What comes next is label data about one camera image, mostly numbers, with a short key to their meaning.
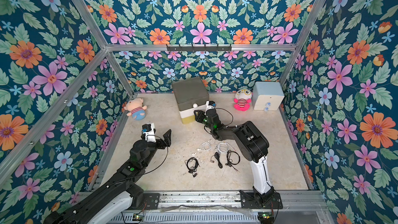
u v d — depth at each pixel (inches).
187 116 37.9
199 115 33.9
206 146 36.2
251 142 21.6
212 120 30.1
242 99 42.5
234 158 34.4
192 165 33.8
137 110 39.9
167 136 30.1
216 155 34.8
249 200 28.8
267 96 38.8
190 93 47.6
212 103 34.8
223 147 36.0
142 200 27.9
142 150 23.1
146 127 26.1
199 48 36.6
